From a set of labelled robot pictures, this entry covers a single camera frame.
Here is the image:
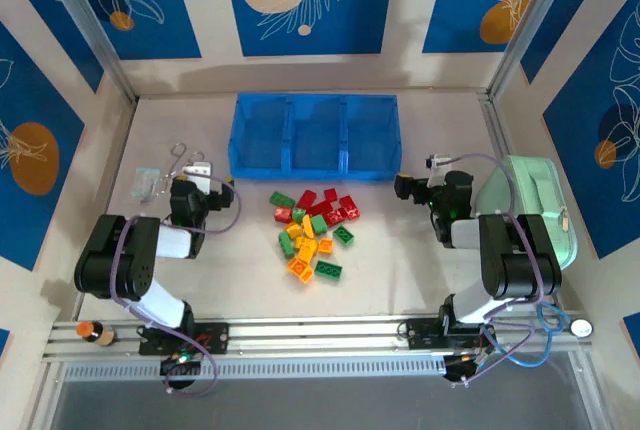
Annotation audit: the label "aluminium frame post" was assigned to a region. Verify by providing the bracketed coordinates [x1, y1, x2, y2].
[34, 0, 139, 104]
[487, 0, 576, 99]

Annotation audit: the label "small bottle orange cap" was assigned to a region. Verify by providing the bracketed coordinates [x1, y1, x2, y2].
[75, 320, 116, 348]

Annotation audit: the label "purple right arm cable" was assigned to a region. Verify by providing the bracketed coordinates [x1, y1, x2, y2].
[447, 152, 549, 389]

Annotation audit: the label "grey slotted cable duct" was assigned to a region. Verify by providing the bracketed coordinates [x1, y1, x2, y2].
[62, 355, 449, 382]

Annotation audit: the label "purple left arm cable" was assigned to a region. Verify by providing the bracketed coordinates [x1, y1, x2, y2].
[108, 172, 244, 399]

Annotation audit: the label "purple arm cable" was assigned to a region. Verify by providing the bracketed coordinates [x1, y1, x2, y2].
[108, 172, 244, 399]
[447, 152, 549, 389]

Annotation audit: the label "clear plastic packet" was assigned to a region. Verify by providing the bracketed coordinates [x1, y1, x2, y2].
[130, 166, 162, 201]

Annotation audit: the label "black electronics module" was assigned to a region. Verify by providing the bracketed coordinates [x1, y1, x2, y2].
[159, 353, 204, 379]
[442, 354, 489, 384]

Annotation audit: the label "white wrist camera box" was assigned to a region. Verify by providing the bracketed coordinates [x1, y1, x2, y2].
[180, 160, 215, 192]
[424, 152, 457, 187]

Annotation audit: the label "mint green zip case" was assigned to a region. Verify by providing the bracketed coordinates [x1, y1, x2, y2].
[473, 153, 580, 272]

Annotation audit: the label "blue stethoscope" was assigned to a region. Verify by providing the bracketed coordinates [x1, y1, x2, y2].
[487, 299, 596, 369]

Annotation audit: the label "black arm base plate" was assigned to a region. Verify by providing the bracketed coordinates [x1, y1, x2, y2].
[406, 318, 496, 351]
[138, 322, 231, 356]

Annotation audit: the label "metal forceps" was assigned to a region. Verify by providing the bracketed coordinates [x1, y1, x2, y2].
[141, 143, 207, 206]

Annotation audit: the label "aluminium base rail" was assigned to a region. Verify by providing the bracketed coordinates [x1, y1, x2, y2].
[42, 313, 594, 364]

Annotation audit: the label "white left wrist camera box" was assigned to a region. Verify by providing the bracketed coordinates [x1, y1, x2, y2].
[180, 160, 215, 192]

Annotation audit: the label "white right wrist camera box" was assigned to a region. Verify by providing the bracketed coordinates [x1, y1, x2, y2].
[424, 152, 457, 187]

